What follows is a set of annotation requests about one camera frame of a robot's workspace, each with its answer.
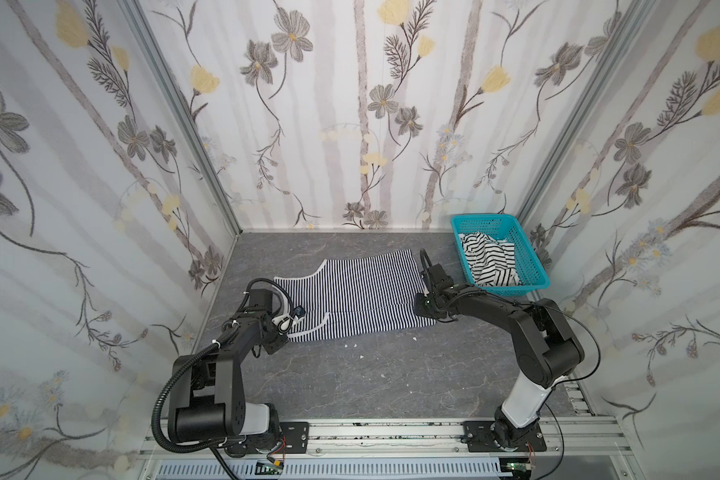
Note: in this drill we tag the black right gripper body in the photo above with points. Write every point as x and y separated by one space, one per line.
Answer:
430 286

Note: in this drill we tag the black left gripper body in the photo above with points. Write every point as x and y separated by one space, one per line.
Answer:
278 335

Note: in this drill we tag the blue white striped tank top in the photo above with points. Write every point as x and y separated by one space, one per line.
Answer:
350 297

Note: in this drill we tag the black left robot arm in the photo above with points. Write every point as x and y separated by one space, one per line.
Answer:
203 404

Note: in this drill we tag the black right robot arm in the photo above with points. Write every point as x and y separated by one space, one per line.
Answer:
546 348

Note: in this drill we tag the black white striped tank top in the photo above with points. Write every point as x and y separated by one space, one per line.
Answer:
491 262

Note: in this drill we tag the teal plastic basket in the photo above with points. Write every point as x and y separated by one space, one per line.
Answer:
503 227

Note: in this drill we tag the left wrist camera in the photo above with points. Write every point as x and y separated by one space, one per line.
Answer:
286 321

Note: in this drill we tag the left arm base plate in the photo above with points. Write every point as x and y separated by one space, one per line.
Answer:
286 438

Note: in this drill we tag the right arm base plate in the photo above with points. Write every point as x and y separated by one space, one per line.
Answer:
486 435

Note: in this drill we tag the white slotted cable duct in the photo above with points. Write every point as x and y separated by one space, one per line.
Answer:
382 468

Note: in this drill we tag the aluminium mounting rail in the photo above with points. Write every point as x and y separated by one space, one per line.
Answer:
592 436

